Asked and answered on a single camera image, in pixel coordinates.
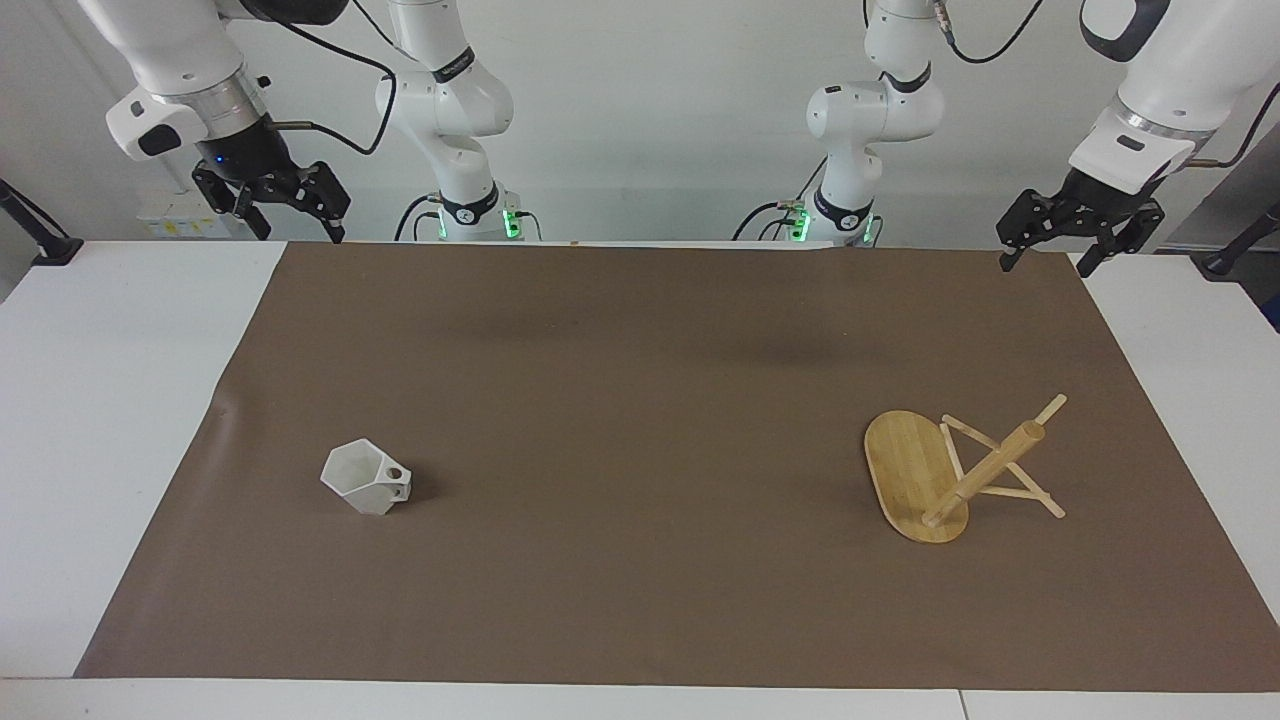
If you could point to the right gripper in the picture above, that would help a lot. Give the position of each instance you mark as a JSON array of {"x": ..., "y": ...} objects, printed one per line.
[{"x": 243, "y": 150}]

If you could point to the black stand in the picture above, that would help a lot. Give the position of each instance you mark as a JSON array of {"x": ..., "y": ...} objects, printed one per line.
[
  {"x": 1222, "y": 262},
  {"x": 55, "y": 250}
]

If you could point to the wooden cup rack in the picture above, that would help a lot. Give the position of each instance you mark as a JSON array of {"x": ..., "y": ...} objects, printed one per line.
[{"x": 915, "y": 475}]

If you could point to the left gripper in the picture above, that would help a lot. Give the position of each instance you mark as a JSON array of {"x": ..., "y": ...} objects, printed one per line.
[{"x": 1105, "y": 200}]

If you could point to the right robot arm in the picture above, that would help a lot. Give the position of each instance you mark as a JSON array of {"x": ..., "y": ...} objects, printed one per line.
[{"x": 455, "y": 100}]

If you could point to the white faceted cup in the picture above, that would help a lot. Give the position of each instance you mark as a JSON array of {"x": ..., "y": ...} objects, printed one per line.
[{"x": 355, "y": 475}]

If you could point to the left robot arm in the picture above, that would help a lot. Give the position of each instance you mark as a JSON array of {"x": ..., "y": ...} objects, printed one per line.
[{"x": 880, "y": 105}]

